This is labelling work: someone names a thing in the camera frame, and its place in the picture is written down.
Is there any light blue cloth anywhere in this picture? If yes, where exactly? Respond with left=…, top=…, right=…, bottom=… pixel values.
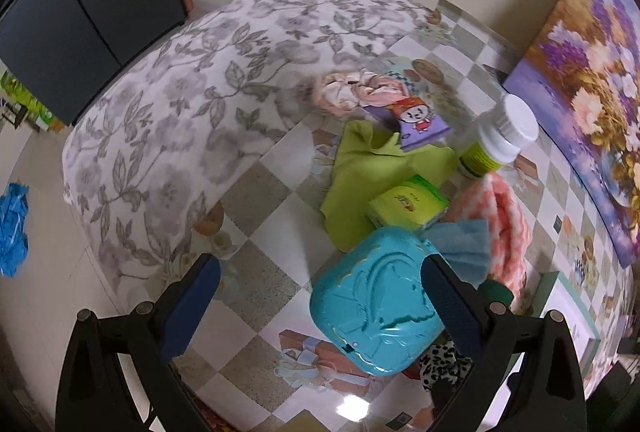
left=425, top=218, right=493, bottom=285

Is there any teal plastic case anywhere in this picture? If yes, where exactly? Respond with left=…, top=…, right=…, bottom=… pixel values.
left=309, top=226, right=448, bottom=377

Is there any white bottle with green label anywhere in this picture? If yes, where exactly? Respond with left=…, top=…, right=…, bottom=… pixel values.
left=457, top=93, right=540, bottom=177

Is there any pink and white towel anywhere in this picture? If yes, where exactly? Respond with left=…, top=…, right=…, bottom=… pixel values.
left=447, top=173, right=531, bottom=293

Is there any green printed carton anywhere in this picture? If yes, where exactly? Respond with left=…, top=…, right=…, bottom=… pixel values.
left=0, top=70, right=66, bottom=135

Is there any flower painting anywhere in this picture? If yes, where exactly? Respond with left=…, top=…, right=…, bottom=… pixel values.
left=502, top=0, right=640, bottom=267

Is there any blue plastic bag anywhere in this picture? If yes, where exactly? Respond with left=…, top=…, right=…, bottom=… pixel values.
left=0, top=182, right=31, bottom=277

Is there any lime green cloth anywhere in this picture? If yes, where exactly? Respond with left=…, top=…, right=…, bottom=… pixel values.
left=320, top=119, right=458, bottom=253

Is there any pink floral scrunchie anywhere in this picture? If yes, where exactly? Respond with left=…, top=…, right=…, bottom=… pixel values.
left=314, top=69, right=408, bottom=115

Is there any dark cabinet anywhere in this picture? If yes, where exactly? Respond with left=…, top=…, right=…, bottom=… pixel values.
left=0, top=0, right=187, bottom=127

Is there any purple cartoon box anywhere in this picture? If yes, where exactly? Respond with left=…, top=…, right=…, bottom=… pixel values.
left=362, top=94, right=453, bottom=153

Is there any leopard print scrunchie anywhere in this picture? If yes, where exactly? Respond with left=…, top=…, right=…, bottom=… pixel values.
left=417, top=341, right=476, bottom=395

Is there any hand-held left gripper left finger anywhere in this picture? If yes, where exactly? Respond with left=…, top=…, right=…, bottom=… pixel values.
left=55, top=253, right=222, bottom=432

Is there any grey floral blanket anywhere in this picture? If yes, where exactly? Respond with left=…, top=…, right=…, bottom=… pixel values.
left=61, top=0, right=441, bottom=283

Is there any small green box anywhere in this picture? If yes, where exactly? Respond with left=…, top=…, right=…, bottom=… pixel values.
left=366, top=174, right=450, bottom=233

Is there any checkered printed tablecloth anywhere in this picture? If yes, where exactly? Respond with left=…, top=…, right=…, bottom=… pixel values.
left=170, top=0, right=636, bottom=432

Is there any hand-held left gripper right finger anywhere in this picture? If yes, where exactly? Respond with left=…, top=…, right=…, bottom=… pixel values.
left=421, top=253, right=587, bottom=432

